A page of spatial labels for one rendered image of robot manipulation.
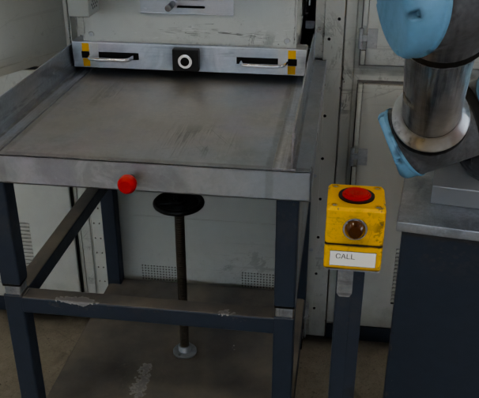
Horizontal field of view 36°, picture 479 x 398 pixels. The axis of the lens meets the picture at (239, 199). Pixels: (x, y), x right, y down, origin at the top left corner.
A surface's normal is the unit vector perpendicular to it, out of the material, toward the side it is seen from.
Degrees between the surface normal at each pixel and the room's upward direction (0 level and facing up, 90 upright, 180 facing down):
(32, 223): 90
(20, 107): 90
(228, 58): 90
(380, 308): 90
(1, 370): 0
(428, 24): 99
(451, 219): 0
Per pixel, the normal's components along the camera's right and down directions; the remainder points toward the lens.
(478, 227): 0.00, -0.89
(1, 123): 0.99, 0.07
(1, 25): 0.82, 0.25
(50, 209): -0.14, 0.44
